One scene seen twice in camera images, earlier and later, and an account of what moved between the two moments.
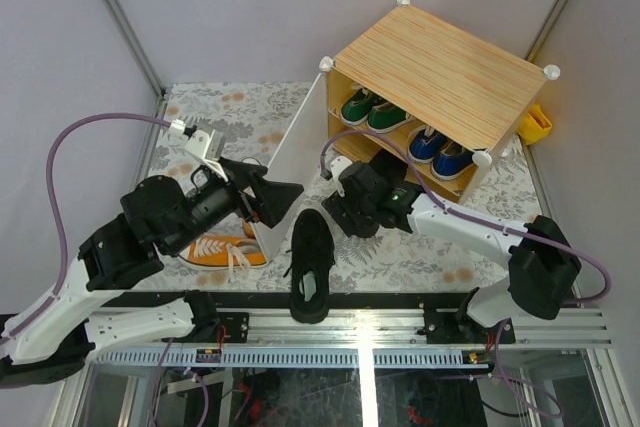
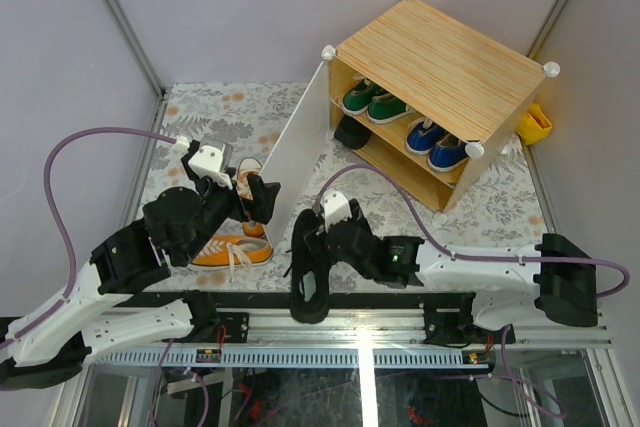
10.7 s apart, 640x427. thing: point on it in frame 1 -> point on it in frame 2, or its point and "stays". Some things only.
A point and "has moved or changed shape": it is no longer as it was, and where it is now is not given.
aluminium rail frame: x=536 y=329 stays
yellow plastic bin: x=535 y=126 stays
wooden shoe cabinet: x=434 y=98 stays
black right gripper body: x=360 y=211 -> x=358 y=216
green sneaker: x=355 y=110 has moved or changed shape
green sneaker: x=387 y=116 has moved or changed shape
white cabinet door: x=301 y=157 has moved or changed shape
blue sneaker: x=452 y=161 has moved or changed shape
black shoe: x=312 y=259 stays
